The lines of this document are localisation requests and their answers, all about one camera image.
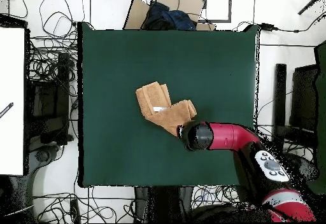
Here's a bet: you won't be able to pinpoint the dark green table cloth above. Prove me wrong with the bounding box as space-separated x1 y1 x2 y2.
77 22 259 188

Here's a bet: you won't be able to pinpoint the tan terry towel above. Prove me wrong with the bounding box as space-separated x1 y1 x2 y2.
135 81 197 137

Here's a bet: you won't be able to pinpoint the black rod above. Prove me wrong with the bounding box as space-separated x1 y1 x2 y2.
297 0 326 15

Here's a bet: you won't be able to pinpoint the black equipment stand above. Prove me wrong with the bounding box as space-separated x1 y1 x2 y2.
134 186 194 223

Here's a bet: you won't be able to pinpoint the brown cardboard box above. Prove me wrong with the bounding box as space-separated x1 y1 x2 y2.
123 0 216 31

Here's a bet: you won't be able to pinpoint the white desk top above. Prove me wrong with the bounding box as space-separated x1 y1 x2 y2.
0 27 26 176

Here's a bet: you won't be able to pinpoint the dark blue clothing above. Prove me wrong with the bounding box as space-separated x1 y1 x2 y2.
141 1 197 31

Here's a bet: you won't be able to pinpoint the black pen with white print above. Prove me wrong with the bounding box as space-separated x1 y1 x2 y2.
0 102 14 119

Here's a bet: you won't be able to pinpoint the grey rectangular frame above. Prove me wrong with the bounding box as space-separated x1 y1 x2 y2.
195 0 232 23

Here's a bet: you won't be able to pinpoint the tangled black cables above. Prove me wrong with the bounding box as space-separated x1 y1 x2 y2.
253 91 316 158
190 185 240 209
18 0 86 97
32 185 136 223

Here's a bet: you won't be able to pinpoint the black cable with adapter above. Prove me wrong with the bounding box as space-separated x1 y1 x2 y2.
232 11 326 34

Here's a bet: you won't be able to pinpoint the black power strip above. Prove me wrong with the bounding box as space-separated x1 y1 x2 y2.
69 199 82 223

